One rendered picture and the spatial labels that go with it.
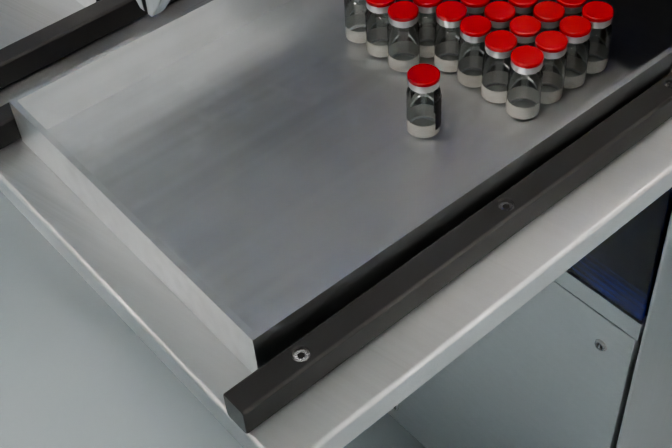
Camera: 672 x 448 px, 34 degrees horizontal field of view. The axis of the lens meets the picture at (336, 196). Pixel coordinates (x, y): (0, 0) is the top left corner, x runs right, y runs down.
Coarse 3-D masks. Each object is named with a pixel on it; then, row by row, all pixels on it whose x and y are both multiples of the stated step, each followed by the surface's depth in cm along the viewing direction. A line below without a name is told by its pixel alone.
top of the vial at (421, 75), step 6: (414, 66) 68; (420, 66) 68; (426, 66) 68; (432, 66) 68; (408, 72) 68; (414, 72) 68; (420, 72) 68; (426, 72) 68; (432, 72) 68; (438, 72) 68; (408, 78) 67; (414, 78) 67; (420, 78) 67; (426, 78) 67; (432, 78) 67; (438, 78) 67; (414, 84) 67; (420, 84) 67; (426, 84) 67; (432, 84) 67
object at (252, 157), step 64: (256, 0) 79; (320, 0) 81; (128, 64) 74; (192, 64) 77; (256, 64) 76; (320, 64) 76; (384, 64) 76; (64, 128) 73; (128, 128) 72; (192, 128) 72; (256, 128) 72; (320, 128) 71; (384, 128) 71; (448, 128) 71; (512, 128) 70; (576, 128) 67; (128, 192) 68; (192, 192) 68; (256, 192) 68; (320, 192) 67; (384, 192) 67; (448, 192) 67; (192, 256) 64; (256, 256) 64; (320, 256) 64; (384, 256) 60; (256, 320) 60; (320, 320) 59
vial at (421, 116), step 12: (408, 84) 68; (408, 96) 68; (420, 96) 68; (432, 96) 68; (408, 108) 69; (420, 108) 68; (432, 108) 68; (408, 120) 70; (420, 120) 69; (432, 120) 69; (420, 132) 70; (432, 132) 70
